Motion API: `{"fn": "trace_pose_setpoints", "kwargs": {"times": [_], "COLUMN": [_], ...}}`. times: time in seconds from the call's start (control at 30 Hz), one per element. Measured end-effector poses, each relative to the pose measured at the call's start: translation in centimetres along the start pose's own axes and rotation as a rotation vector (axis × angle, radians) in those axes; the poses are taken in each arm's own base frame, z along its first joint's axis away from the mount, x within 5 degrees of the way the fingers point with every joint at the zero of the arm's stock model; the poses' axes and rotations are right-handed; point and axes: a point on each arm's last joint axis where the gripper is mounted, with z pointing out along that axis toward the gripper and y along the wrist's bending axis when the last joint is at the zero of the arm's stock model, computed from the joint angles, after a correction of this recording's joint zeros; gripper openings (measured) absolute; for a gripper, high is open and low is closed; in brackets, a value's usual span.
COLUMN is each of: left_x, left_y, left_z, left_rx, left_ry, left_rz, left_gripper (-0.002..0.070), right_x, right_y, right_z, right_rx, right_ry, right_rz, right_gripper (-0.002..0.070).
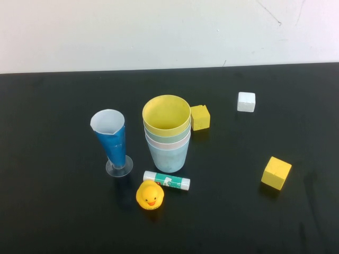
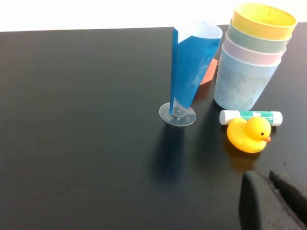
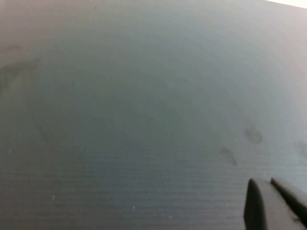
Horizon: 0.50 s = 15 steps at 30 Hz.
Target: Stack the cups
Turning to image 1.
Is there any large yellow cube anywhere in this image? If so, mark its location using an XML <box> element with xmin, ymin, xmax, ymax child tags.
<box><xmin>261</xmin><ymin>156</ymin><xmax>292</xmax><ymax>191</ymax></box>

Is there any pink plastic cup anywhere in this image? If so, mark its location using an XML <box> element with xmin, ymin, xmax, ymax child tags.
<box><xmin>145</xmin><ymin>131</ymin><xmax>191</xmax><ymax>151</ymax></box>

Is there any clear cone glass blue paper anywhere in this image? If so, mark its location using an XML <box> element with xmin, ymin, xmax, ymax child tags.
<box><xmin>90</xmin><ymin>108</ymin><xmax>134</xmax><ymax>177</ymax></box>

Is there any notched yellow cube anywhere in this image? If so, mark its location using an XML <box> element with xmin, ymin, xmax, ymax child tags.
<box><xmin>190</xmin><ymin>104</ymin><xmax>211</xmax><ymax>131</ymax></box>

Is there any light blue plastic cup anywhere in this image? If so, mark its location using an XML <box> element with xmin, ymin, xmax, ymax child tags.
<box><xmin>146</xmin><ymin>139</ymin><xmax>190</xmax><ymax>174</ymax></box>

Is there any white cube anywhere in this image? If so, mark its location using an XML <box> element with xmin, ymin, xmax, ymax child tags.
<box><xmin>237</xmin><ymin>92</ymin><xmax>256</xmax><ymax>112</ymax></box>

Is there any light green plastic cup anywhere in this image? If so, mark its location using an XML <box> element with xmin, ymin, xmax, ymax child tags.
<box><xmin>144</xmin><ymin>123</ymin><xmax>191</xmax><ymax>145</ymax></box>

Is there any yellow rubber duck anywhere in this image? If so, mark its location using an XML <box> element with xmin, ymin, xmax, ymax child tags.
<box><xmin>136</xmin><ymin>179</ymin><xmax>165</xmax><ymax>211</ymax></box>

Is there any green white glue stick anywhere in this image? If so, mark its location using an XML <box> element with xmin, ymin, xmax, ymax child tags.
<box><xmin>143</xmin><ymin>170</ymin><xmax>191</xmax><ymax>192</ymax></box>

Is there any yellow plastic cup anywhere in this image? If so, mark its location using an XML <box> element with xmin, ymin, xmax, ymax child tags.
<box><xmin>141</xmin><ymin>94</ymin><xmax>191</xmax><ymax>138</ymax></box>

